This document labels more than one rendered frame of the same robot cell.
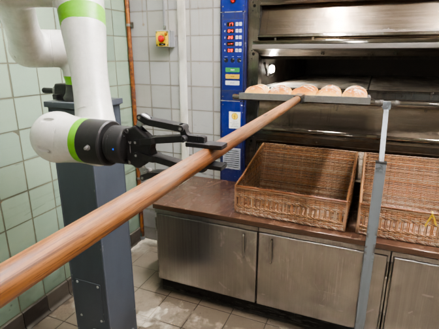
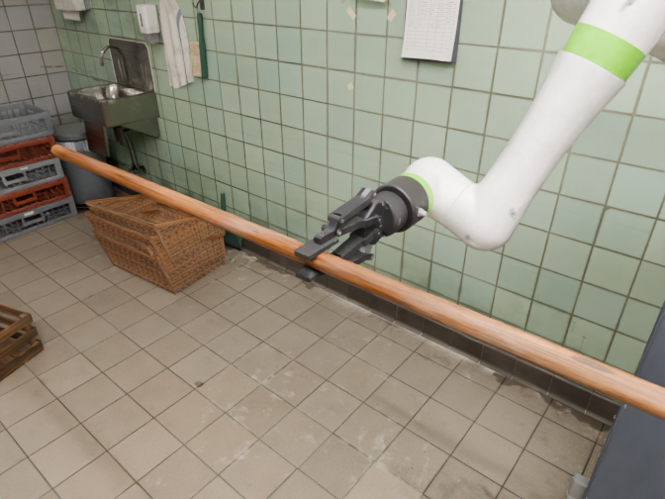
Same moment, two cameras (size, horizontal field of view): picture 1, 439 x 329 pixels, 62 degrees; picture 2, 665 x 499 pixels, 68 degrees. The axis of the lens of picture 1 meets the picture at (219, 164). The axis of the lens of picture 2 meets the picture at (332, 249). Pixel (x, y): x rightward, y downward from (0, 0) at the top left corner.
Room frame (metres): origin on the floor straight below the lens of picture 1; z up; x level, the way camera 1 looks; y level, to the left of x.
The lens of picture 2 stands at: (0.84, -0.58, 1.57)
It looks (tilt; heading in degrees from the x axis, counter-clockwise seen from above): 30 degrees down; 107
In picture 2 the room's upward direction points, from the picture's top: straight up
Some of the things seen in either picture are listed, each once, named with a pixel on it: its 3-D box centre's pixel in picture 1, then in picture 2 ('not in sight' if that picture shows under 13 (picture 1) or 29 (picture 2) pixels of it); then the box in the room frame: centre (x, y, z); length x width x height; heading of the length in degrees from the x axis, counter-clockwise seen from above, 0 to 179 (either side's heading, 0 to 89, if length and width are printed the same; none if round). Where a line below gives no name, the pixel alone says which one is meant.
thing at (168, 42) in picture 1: (164, 38); not in sight; (2.41, 0.34, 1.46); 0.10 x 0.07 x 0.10; 67
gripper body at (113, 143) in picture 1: (133, 145); (375, 219); (0.69, 0.17, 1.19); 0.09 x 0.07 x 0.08; 68
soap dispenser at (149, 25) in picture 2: not in sight; (148, 24); (-1.05, 2.06, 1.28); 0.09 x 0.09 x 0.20; 67
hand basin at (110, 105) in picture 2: not in sight; (116, 118); (-1.44, 2.07, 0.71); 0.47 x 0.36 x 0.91; 157
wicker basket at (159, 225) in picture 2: not in sight; (157, 218); (-0.83, 1.53, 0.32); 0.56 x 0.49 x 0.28; 165
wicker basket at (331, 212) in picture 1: (298, 181); not in sight; (1.84, -0.42, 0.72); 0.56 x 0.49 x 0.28; 66
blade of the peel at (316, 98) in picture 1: (307, 94); not in sight; (1.72, -0.41, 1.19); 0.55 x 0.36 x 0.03; 69
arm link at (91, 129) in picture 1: (103, 141); (400, 205); (0.72, 0.24, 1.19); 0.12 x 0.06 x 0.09; 158
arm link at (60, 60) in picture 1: (76, 57); not in sight; (1.40, 0.53, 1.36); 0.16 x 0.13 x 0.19; 112
